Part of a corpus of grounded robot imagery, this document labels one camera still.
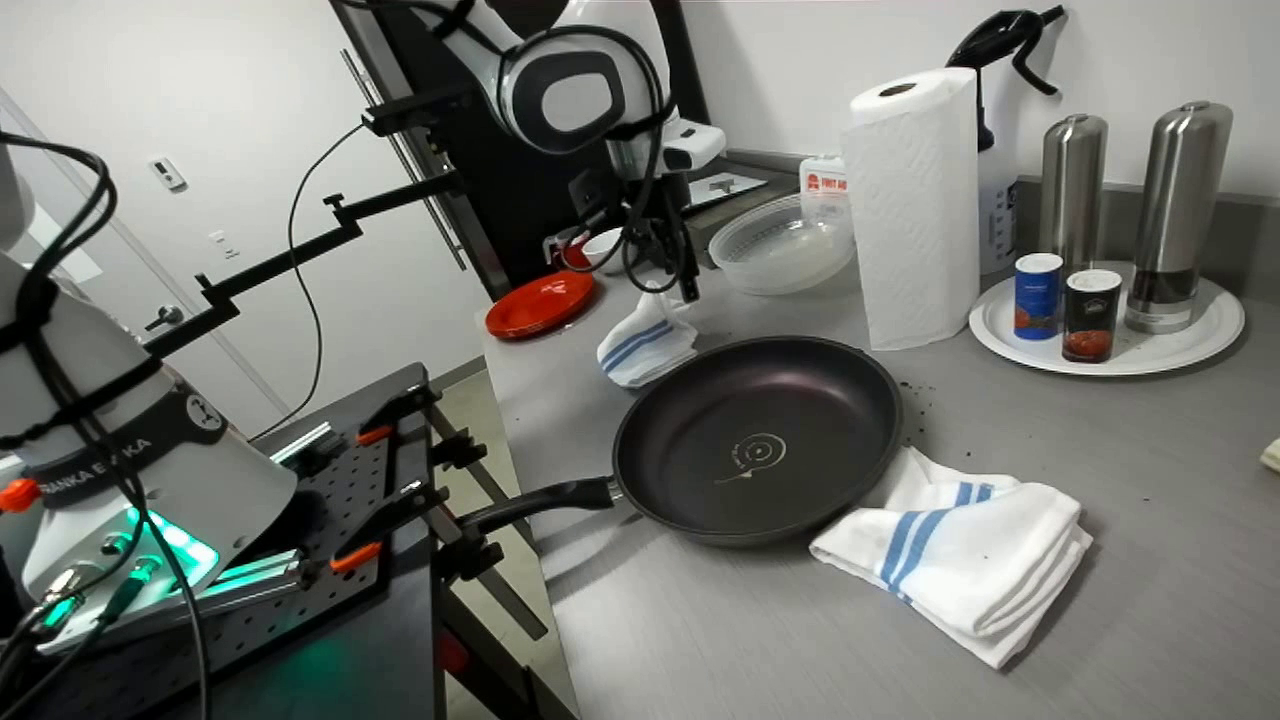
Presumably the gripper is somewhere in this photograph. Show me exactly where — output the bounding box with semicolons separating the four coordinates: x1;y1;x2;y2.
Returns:
598;172;701;304

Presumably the small white blue-striped towel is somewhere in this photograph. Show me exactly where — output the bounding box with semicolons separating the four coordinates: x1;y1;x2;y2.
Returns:
597;289;699;390

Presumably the black frying pan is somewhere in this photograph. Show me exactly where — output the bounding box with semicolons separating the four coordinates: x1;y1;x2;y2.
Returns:
455;335;907;550

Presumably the paper towel roll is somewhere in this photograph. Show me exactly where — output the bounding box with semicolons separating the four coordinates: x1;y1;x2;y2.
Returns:
841;67;982;352

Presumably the large white blue-striped towel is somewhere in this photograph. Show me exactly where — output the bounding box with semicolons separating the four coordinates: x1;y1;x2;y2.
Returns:
809;446;1095;670

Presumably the white cup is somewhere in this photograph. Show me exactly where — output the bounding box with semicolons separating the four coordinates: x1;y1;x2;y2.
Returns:
582;227;633;275

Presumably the grey flat device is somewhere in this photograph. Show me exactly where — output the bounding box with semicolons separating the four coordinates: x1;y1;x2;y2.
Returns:
688;170;769;213

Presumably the clear plastic bowl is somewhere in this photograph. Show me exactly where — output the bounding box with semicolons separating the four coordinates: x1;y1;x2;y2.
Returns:
707;194;857;297

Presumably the red plate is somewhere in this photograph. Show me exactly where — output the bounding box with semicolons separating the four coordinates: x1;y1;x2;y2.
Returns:
485;269;599;342

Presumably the black refrigerator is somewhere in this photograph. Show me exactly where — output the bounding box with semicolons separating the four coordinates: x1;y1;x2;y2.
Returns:
329;0;713;302

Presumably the black clamp with orange tip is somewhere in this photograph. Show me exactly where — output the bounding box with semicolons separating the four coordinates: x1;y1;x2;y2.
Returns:
352;384;489;473
328;478;503;587

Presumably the blue spice shaker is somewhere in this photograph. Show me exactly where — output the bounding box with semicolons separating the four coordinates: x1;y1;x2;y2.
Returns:
1013;252;1065;342

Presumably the black stepped stand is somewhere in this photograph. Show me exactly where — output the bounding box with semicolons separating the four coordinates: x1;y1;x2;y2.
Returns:
143;84;473;358

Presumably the spray bottle with black trigger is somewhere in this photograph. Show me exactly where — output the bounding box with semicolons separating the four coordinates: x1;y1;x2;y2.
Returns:
945;5;1068;277

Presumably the short steel grinder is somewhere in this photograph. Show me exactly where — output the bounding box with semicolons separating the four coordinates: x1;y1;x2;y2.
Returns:
1037;113;1110;278

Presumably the dark spice shaker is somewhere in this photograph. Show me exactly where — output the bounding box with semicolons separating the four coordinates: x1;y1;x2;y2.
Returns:
1061;268;1124;364

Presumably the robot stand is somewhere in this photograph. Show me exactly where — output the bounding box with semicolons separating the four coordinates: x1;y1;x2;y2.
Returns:
0;362;581;720

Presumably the white plate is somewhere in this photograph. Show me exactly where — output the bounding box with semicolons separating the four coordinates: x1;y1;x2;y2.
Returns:
967;261;1247;378

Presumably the tall steel grinder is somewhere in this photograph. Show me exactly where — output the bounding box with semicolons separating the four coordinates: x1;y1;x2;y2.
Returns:
1124;100;1235;335

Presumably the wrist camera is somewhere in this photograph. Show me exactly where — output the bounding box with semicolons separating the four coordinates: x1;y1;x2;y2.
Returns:
569;168;627;237

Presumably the black cable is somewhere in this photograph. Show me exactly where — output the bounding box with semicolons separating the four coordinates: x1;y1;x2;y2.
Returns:
248;122;367;443

